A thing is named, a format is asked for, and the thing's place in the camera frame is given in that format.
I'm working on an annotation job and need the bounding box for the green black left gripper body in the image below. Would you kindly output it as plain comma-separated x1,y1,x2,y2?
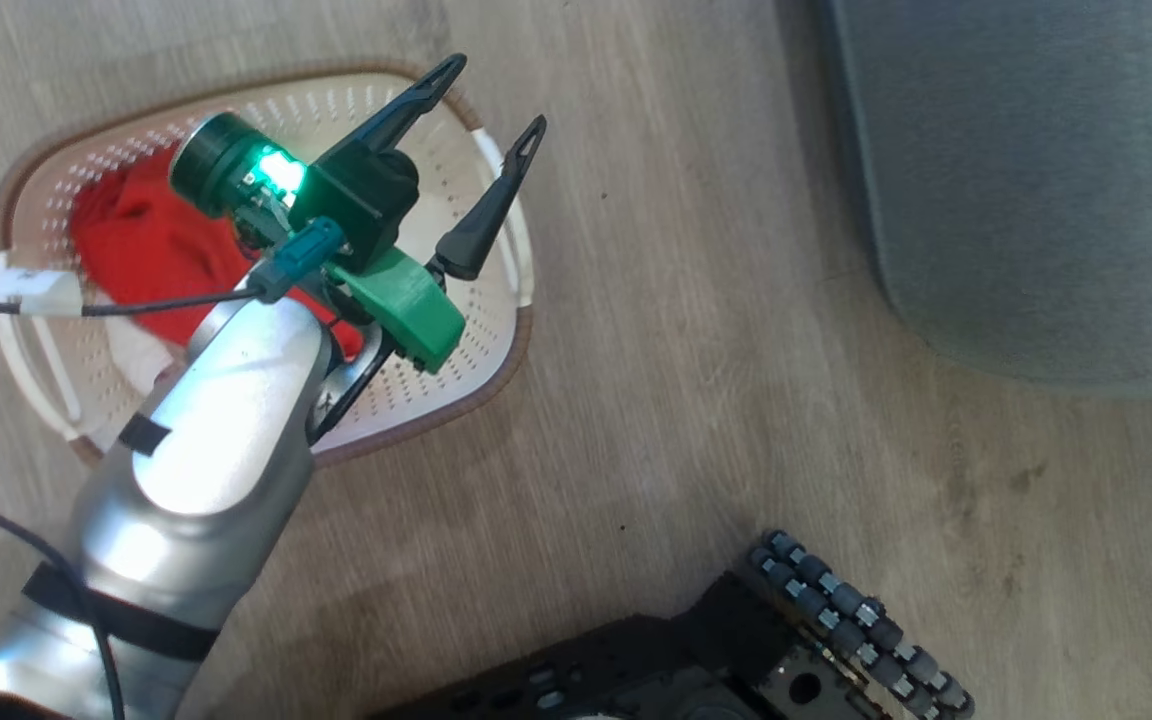
168,111,468,374

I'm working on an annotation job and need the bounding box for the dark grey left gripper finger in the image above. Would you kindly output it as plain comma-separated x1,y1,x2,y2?
333,53,469,158
432,114,548,283

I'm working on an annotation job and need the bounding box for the grey fabric sofa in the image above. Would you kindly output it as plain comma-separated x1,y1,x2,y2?
824,0,1152,398

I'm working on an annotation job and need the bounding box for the beige plastic laundry basket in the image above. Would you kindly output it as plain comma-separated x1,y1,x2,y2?
0,62,537,469

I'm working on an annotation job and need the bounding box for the plain red garment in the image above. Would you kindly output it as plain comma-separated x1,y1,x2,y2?
70,150,367,361

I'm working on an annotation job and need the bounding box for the white garment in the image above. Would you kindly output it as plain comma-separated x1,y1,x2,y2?
104,312,189,379

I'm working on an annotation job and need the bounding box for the black grey roller wheel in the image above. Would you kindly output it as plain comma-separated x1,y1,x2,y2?
744,529,977,720

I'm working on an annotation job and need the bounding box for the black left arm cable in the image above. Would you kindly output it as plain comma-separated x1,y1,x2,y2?
0,285,272,319

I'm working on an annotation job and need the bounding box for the white cable label tag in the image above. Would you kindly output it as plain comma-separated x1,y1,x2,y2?
0,254,86,320

